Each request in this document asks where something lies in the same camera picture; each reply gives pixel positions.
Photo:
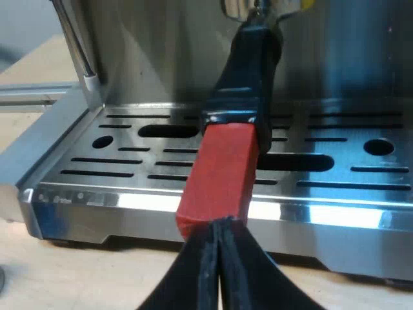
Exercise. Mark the aluminium rail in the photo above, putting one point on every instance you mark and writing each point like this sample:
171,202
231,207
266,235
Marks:
32,95

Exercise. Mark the steel espresso machine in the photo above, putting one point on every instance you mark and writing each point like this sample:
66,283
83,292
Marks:
226,97

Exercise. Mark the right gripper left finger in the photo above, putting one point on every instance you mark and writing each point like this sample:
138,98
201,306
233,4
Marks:
190,277

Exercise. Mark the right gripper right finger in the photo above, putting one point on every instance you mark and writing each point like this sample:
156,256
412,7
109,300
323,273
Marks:
255,277

